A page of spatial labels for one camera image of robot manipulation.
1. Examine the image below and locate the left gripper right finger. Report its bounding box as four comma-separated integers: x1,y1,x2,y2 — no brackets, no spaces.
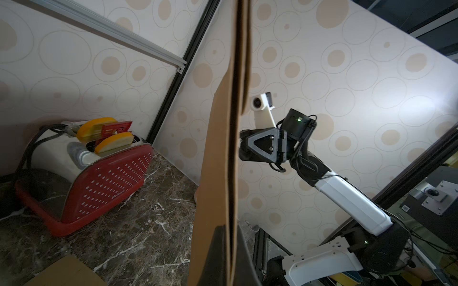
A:
236,226,261,286

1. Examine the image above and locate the rear yellow toast slice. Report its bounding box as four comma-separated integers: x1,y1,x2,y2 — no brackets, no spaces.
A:
76,117,118,143

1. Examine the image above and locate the back aluminium rail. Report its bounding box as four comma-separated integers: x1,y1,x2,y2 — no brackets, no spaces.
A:
18,1,187,74

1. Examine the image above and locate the yellow toast slice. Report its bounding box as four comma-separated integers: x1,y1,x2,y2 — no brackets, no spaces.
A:
76,117,118,143
94,132,134,154

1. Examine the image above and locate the clear plastic cup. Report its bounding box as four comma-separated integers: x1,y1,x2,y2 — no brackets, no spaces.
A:
239,220,260,252

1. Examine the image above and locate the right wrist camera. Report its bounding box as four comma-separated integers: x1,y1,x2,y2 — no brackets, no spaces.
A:
249,92,276,129

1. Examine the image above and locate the front yellow toast slice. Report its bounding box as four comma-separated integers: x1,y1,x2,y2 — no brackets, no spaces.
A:
94,132,134,154

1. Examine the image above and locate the red polka dot toaster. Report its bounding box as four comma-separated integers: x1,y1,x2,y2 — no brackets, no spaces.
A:
13,120,153,237

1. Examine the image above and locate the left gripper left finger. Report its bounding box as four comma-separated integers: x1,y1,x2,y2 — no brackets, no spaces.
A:
198,225,229,286

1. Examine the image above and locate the black toaster power cable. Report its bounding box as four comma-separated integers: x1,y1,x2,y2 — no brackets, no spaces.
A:
0,123,69,187

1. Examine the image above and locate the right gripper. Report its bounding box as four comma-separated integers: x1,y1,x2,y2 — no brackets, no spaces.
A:
239,128,293,165

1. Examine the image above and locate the brown file envelope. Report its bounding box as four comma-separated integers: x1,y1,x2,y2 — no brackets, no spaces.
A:
187,1,252,286
25,255,107,286

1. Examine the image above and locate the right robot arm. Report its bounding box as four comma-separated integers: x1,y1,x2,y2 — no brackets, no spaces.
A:
239,107,410,286

